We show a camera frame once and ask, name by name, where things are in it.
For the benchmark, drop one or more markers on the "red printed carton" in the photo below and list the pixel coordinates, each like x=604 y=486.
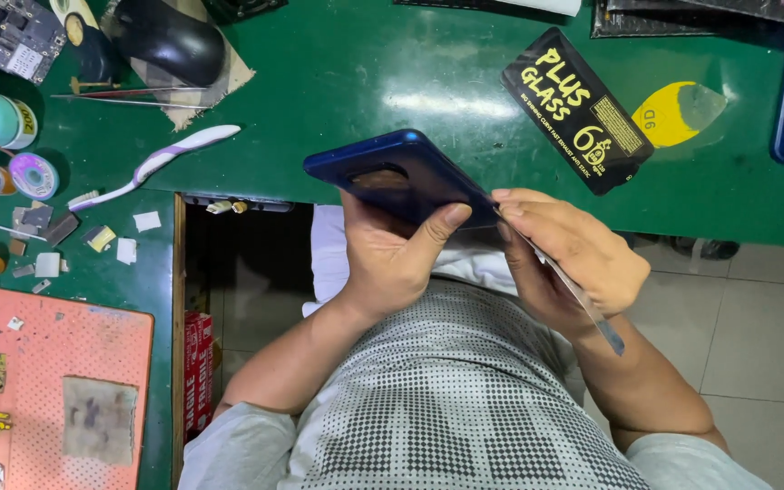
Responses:
x=198 y=374

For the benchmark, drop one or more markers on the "pink perforated work mat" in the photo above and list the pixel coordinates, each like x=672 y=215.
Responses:
x=45 y=340

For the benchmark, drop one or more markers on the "black flat packets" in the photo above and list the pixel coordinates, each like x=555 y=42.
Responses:
x=691 y=17

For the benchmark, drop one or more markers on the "white and purple toothbrush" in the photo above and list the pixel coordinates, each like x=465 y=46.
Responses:
x=160 y=160

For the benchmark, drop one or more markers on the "black shoe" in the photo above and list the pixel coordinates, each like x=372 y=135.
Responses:
x=712 y=248

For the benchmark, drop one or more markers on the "black and cream tool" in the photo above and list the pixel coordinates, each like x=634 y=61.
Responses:
x=92 y=47

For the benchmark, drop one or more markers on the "solder wick spool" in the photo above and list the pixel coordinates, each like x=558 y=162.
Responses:
x=33 y=176

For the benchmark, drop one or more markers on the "person's right hand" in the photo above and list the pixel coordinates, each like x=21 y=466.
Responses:
x=576 y=265

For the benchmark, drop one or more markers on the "black computer mouse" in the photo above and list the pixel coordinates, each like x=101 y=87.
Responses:
x=171 y=41

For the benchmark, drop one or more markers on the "white sheet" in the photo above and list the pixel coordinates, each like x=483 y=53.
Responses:
x=545 y=5

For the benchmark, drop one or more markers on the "black screen protector packet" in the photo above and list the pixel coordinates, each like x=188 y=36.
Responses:
x=576 y=109

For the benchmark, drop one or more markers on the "phone circuit board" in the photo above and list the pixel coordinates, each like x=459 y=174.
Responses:
x=11 y=37

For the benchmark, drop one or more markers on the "thin metal pry strip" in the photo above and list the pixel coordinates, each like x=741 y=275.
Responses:
x=579 y=299

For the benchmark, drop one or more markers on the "scattered small phone parts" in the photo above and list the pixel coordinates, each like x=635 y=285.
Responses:
x=58 y=228

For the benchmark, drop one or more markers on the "metal tweezers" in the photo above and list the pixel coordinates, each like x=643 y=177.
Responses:
x=133 y=99

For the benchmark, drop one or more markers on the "clear film with yellow tab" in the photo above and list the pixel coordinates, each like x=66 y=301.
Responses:
x=678 y=112

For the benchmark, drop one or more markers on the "checked beige cloth pad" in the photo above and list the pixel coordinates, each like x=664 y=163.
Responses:
x=218 y=81

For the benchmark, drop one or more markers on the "person's left hand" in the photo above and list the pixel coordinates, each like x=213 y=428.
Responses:
x=378 y=262

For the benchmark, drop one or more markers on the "blue smartphone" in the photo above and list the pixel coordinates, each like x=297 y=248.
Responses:
x=399 y=170

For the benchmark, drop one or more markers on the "grey stained patch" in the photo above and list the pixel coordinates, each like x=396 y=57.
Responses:
x=99 y=422

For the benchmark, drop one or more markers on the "grey dotted shirt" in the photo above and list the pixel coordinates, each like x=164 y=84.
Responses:
x=446 y=408

